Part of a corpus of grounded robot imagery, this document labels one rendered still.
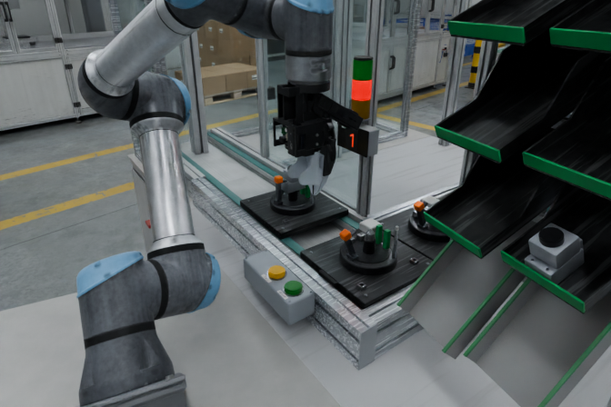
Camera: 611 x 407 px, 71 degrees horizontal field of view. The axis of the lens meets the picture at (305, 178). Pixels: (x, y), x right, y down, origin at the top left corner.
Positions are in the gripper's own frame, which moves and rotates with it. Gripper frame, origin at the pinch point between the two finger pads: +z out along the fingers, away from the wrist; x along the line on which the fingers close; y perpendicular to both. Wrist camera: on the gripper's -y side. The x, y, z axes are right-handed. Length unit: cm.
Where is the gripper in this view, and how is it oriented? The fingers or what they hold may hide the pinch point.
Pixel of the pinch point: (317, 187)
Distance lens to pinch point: 79.7
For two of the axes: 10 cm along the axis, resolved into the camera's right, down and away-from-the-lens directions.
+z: 0.0, 9.1, 4.1
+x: 5.7, 3.3, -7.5
